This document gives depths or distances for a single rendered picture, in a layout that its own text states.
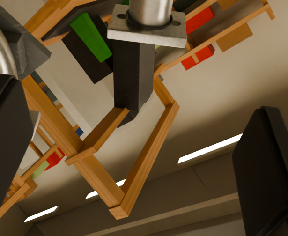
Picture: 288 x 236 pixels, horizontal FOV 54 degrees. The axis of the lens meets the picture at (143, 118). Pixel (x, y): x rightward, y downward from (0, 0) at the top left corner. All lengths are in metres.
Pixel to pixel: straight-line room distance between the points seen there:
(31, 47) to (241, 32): 5.33
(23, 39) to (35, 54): 0.02
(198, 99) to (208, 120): 0.57
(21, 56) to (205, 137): 6.84
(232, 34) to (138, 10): 5.38
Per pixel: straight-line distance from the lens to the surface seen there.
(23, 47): 0.30
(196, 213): 5.70
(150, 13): 0.20
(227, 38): 5.58
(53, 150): 5.86
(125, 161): 8.19
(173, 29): 0.21
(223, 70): 6.31
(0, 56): 0.27
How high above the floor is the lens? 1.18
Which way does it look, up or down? 13 degrees up
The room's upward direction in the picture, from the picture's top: 144 degrees clockwise
